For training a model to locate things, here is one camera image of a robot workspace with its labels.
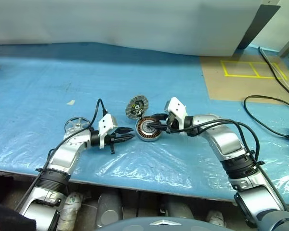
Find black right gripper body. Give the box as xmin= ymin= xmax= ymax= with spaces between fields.
xmin=165 ymin=113 xmax=182 ymax=134

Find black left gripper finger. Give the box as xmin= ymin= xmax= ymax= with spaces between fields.
xmin=114 ymin=135 xmax=136 ymax=143
xmin=115 ymin=127 xmax=134 ymax=135

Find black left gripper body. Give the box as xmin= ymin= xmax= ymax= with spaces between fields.
xmin=105 ymin=130 xmax=119 ymax=155

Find silver motor housing copper windings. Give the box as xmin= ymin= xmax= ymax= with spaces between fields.
xmin=135 ymin=116 xmax=162 ymax=143

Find round grey housing lid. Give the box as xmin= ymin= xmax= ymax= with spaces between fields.
xmin=125 ymin=95 xmax=149 ymax=120

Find silver round end cover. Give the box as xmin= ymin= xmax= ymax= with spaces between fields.
xmin=64 ymin=117 xmax=91 ymax=133

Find brown cardboard sheet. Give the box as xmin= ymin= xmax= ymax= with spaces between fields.
xmin=199 ymin=51 xmax=289 ymax=106

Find grey rounded cylinder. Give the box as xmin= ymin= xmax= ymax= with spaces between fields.
xmin=163 ymin=199 xmax=195 ymax=220
xmin=97 ymin=191 xmax=124 ymax=228

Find yellow tape rectangle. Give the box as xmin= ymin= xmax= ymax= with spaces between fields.
xmin=220 ymin=60 xmax=289 ymax=80

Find blue plastic table sheet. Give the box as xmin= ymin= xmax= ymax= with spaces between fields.
xmin=0 ymin=42 xmax=289 ymax=206

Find grey robot torso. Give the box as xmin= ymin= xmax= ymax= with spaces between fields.
xmin=93 ymin=216 xmax=198 ymax=231

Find white backdrop board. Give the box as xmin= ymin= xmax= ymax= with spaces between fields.
xmin=0 ymin=0 xmax=264 ymax=58

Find dark cloth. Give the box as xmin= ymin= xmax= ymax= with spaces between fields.
xmin=0 ymin=198 xmax=37 ymax=231

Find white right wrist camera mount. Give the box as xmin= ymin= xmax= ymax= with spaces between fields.
xmin=164 ymin=96 xmax=189 ymax=129

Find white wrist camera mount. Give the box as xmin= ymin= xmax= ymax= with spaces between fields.
xmin=164 ymin=96 xmax=189 ymax=129
xmin=98 ymin=114 xmax=118 ymax=149

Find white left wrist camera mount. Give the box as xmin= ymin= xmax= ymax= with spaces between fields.
xmin=98 ymin=114 xmax=118 ymax=149

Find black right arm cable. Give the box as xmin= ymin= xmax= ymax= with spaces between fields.
xmin=167 ymin=119 xmax=289 ymax=214

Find looped black power cable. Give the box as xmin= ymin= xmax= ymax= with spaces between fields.
xmin=243 ymin=95 xmax=289 ymax=139

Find straight black cable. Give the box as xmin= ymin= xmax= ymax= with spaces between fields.
xmin=258 ymin=46 xmax=289 ymax=102

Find thin grey cable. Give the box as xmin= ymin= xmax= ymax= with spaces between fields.
xmin=260 ymin=47 xmax=289 ymax=93

